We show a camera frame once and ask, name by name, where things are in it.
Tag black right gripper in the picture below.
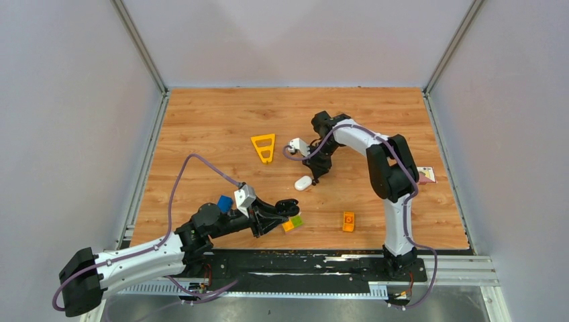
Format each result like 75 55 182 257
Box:
302 140 340 179

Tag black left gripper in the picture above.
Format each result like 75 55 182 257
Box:
209 194 289 239

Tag white earbud charging case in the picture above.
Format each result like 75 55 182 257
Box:
294 176 313 191

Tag black earbud charging case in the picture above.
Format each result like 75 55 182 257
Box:
274 199 300 217

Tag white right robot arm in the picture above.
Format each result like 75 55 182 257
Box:
287 111 419 280

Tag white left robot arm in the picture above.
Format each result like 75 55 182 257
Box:
52 198 300 317

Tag orange green toy brick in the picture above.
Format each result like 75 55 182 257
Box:
282 215 304 232

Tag blue toy brick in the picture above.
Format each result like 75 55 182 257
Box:
217 195 234 213

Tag yellow triangular toy block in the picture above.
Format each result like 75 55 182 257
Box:
250 133 276 164

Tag orange arch toy block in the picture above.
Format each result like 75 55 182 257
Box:
342 211 355 232

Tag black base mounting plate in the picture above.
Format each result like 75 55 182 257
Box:
176 250 427 292

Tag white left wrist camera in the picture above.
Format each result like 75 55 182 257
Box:
234 182 257 217

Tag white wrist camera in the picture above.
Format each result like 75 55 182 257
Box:
286 138 310 158
234 182 257 217

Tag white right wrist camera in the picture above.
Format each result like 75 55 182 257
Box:
286 138 310 158

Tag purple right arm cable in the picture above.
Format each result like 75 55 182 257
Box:
282 123 438 311

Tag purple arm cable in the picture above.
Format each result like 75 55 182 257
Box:
52 154 246 312
282 123 438 311

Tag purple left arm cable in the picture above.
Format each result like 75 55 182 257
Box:
52 154 246 312

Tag white slotted cable duct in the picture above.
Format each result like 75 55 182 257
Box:
118 280 389 300

